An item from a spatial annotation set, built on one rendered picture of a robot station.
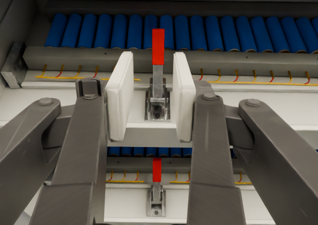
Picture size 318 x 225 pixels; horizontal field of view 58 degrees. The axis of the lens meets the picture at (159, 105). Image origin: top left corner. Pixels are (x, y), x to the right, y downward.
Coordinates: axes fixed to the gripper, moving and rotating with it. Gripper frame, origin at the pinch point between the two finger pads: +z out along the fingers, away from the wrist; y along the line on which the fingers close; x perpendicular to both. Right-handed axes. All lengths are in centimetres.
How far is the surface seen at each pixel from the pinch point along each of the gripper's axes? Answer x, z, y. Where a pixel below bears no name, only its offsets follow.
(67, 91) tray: -6.1, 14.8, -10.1
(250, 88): -5.4, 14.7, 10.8
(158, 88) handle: -4.4, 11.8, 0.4
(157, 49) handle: -0.4, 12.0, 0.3
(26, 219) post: -26.6, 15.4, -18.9
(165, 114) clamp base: -6.9, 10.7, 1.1
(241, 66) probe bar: -3.3, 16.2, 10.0
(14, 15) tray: 1.6, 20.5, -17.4
